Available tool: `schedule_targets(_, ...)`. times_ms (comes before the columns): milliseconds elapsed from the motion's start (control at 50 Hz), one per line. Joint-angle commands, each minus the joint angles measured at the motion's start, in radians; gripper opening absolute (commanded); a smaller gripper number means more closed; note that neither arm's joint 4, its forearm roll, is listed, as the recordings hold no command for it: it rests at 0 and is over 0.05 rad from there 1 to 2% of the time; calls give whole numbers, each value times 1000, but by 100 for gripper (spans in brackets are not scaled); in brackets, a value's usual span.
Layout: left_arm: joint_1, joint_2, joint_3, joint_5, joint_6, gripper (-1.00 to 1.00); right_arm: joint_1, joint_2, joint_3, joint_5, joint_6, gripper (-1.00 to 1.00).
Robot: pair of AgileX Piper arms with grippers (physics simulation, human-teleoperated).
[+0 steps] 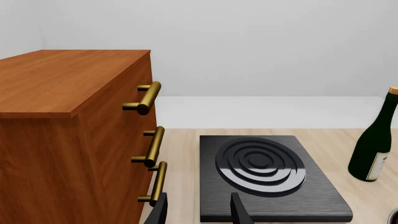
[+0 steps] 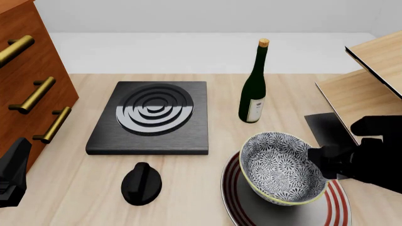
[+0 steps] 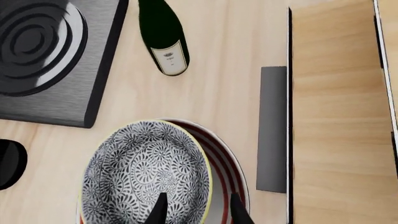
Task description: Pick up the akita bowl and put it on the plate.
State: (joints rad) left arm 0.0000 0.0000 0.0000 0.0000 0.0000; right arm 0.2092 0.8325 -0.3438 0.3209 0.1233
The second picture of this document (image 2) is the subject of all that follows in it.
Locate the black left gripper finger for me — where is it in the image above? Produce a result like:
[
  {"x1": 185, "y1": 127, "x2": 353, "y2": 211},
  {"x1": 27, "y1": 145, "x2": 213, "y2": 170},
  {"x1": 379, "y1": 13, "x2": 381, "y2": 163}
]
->
[{"x1": 0, "y1": 137, "x2": 33, "y2": 183}]

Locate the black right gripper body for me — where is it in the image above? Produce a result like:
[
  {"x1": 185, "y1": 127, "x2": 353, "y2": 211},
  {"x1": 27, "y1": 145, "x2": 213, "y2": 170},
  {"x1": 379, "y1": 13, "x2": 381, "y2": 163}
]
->
[{"x1": 331, "y1": 137, "x2": 384, "y2": 183}]

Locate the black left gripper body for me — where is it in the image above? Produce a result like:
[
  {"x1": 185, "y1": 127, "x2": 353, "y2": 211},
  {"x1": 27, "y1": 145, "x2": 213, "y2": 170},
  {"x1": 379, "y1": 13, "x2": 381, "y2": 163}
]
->
[{"x1": 0, "y1": 175, "x2": 28, "y2": 209}]

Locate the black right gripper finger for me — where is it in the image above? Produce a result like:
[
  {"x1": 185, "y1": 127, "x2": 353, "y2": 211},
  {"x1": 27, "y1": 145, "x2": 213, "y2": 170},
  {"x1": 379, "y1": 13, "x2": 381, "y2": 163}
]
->
[{"x1": 307, "y1": 145, "x2": 339, "y2": 180}]

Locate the black white patterned bowl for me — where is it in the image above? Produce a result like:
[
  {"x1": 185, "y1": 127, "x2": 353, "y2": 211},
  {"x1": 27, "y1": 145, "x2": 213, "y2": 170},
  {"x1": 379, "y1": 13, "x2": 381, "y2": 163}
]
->
[{"x1": 239, "y1": 131, "x2": 329, "y2": 207}]

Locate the plate with red rings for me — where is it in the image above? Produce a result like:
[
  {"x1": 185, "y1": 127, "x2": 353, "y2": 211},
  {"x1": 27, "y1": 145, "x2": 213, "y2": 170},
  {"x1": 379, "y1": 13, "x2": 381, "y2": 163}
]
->
[{"x1": 220, "y1": 150, "x2": 353, "y2": 226}]

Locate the flat black stove plate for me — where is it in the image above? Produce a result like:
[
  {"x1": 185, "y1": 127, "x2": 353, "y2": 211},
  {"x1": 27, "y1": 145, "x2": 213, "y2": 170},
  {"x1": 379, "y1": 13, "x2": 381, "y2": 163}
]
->
[{"x1": 85, "y1": 80, "x2": 210, "y2": 156}]

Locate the wooden cabinet drawer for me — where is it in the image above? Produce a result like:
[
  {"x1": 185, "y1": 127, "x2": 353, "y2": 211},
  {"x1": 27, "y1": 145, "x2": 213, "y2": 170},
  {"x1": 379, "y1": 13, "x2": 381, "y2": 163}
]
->
[
  {"x1": 0, "y1": 40, "x2": 68, "y2": 142},
  {"x1": 0, "y1": 70, "x2": 80, "y2": 173},
  {"x1": 0, "y1": 2, "x2": 54, "y2": 100}
]

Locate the pale wooden rack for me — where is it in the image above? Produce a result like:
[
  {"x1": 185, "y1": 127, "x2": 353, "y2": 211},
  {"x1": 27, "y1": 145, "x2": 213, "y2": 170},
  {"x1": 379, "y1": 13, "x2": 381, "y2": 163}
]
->
[{"x1": 303, "y1": 30, "x2": 402, "y2": 149}]

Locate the dark green wine bottle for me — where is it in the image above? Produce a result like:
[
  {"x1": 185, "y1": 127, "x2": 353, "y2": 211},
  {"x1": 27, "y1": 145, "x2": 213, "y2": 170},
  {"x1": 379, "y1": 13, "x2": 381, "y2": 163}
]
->
[{"x1": 237, "y1": 38, "x2": 271, "y2": 124}]

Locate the wooden cabinet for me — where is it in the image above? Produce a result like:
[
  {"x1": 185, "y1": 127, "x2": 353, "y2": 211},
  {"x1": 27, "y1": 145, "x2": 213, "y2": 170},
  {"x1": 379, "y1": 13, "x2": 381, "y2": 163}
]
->
[{"x1": 0, "y1": 0, "x2": 80, "y2": 174}]

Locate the round black stove knob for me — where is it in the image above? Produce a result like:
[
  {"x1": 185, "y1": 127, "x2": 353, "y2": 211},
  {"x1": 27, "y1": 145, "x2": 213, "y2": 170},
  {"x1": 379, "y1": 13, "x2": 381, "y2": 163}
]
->
[{"x1": 120, "y1": 161, "x2": 163, "y2": 207}]

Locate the brass drawer handle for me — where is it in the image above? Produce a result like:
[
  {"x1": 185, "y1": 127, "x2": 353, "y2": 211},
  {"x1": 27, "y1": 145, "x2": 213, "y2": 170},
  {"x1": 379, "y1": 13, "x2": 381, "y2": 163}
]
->
[
  {"x1": 8, "y1": 75, "x2": 57, "y2": 115},
  {"x1": 31, "y1": 105, "x2": 73, "y2": 145},
  {"x1": 0, "y1": 35, "x2": 36, "y2": 70}
]

